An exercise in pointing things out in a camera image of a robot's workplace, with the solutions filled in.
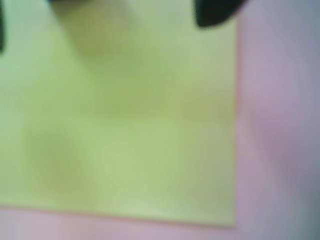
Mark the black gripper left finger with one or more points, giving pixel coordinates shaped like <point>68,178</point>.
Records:
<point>1,27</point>

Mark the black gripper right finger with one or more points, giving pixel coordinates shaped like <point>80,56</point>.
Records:
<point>215,12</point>

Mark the green paper square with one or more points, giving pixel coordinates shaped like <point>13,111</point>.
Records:
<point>125,125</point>

